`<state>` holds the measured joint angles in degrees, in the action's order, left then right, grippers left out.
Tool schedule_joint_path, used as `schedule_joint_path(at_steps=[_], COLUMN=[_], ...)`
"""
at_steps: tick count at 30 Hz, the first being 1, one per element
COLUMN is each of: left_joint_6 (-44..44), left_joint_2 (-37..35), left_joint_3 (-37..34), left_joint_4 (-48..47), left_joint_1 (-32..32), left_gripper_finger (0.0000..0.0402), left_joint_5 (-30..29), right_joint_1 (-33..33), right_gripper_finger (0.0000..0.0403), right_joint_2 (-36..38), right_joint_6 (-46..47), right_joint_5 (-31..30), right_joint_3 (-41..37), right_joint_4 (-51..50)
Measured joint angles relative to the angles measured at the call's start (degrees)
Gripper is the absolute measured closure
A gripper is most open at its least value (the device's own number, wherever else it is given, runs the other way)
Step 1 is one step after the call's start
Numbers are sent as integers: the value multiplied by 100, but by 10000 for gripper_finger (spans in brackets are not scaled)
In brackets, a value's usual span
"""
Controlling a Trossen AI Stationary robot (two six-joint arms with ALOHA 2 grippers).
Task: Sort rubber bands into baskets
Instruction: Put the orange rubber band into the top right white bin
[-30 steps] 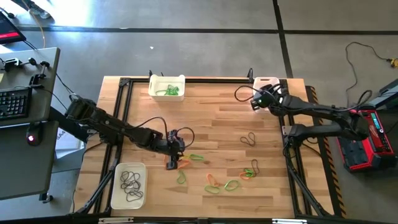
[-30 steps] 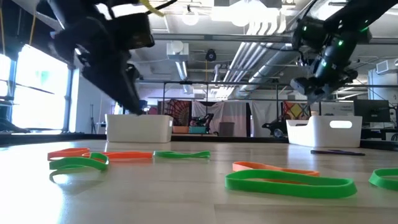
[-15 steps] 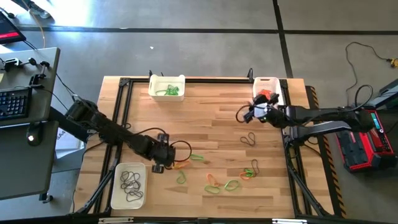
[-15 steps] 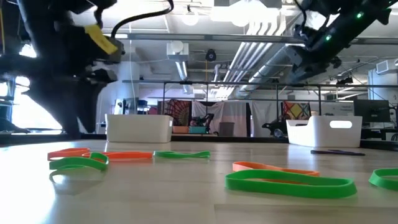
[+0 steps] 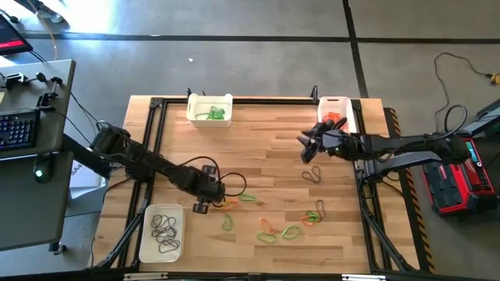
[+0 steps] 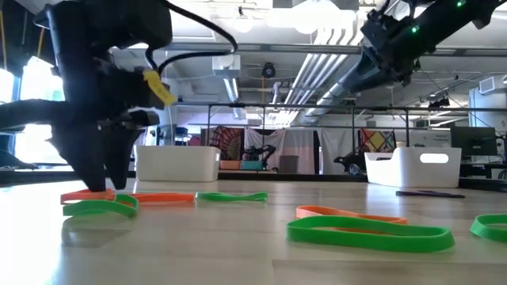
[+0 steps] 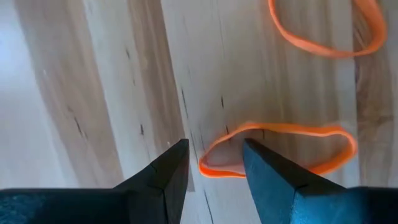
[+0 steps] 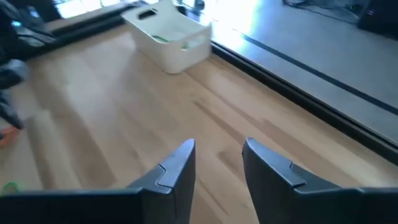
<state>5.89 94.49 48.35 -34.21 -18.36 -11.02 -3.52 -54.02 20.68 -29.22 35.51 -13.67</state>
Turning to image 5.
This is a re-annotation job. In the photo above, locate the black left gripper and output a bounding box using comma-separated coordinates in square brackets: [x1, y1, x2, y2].
[187, 164, 227, 215]

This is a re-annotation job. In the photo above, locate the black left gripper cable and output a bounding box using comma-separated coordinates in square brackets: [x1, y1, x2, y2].
[174, 155, 248, 198]

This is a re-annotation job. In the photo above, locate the grey desk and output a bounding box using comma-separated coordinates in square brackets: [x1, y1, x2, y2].
[0, 59, 77, 159]
[0, 151, 74, 251]

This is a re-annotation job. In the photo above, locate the black computer mouse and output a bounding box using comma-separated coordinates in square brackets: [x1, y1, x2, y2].
[31, 154, 52, 185]

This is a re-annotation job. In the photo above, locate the white black desk clamp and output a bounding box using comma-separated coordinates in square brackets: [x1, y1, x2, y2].
[3, 72, 28, 89]

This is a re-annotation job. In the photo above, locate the grey device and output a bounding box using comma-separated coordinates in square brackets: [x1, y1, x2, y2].
[462, 98, 500, 137]

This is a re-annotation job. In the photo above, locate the black arm base cable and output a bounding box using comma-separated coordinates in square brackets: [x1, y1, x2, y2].
[444, 104, 469, 136]

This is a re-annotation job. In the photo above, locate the red black power station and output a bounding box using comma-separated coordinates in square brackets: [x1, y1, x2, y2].
[420, 136, 499, 216]

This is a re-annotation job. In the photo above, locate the white plastic basket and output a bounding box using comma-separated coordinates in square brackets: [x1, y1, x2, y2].
[316, 95, 357, 133]
[185, 92, 234, 129]
[138, 202, 187, 265]

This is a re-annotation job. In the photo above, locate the person's foot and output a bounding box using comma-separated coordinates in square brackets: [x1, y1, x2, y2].
[37, 9, 66, 24]

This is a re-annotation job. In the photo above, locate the yellow black hazard tape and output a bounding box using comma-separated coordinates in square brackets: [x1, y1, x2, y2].
[384, 107, 437, 274]

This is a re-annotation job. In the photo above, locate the tan floor cable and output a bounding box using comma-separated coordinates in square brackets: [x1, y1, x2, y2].
[37, 11, 59, 62]

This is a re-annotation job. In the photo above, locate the black backlit keyboard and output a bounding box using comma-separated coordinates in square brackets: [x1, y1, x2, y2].
[0, 108, 41, 151]

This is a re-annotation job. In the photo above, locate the black floor cable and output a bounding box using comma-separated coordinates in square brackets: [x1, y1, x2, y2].
[433, 52, 495, 103]

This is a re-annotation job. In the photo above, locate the dark screen with red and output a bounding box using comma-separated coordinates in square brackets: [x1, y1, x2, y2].
[0, 14, 34, 56]

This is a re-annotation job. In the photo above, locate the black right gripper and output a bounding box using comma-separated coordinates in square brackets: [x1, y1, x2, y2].
[298, 116, 352, 165]

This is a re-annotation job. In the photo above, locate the silver metal bracket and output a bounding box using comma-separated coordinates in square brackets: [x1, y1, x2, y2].
[123, 272, 170, 281]
[341, 274, 387, 281]

